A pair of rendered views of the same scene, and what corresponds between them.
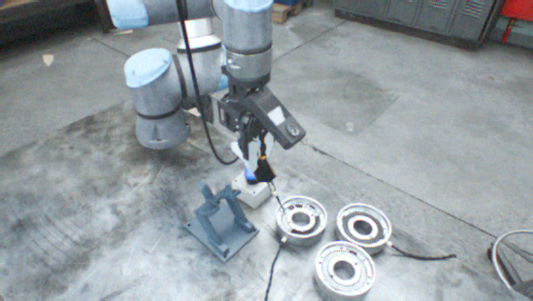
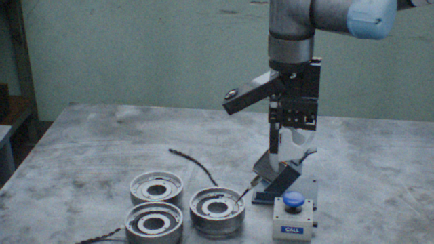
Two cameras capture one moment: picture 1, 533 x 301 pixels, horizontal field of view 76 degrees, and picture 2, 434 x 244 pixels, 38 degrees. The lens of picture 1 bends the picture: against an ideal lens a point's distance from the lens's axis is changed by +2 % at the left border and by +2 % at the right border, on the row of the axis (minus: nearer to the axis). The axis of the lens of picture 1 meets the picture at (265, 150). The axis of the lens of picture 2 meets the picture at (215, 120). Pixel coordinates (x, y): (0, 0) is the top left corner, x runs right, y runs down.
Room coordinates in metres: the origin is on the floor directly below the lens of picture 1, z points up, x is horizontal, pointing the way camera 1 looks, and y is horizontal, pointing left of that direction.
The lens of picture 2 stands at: (1.26, -0.59, 1.52)
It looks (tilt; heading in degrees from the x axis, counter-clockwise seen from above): 28 degrees down; 148
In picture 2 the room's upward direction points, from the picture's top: straight up
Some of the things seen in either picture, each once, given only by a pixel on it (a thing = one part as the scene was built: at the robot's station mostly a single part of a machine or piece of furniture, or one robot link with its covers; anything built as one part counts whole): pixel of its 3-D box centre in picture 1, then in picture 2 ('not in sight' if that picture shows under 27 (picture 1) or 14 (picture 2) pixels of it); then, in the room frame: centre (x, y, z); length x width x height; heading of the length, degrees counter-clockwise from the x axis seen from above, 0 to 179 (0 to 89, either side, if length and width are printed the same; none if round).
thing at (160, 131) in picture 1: (161, 118); not in sight; (0.77, 0.29, 0.85); 0.15 x 0.15 x 0.10
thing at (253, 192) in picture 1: (251, 185); (296, 218); (0.54, 0.03, 0.82); 0.08 x 0.07 x 0.05; 50
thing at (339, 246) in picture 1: (343, 271); (156, 193); (0.32, -0.14, 0.82); 0.10 x 0.10 x 0.04
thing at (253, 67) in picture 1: (247, 59); (291, 45); (0.51, 0.03, 1.15); 0.08 x 0.08 x 0.05
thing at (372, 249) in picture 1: (362, 230); (154, 227); (0.42, -0.20, 0.82); 0.10 x 0.10 x 0.04
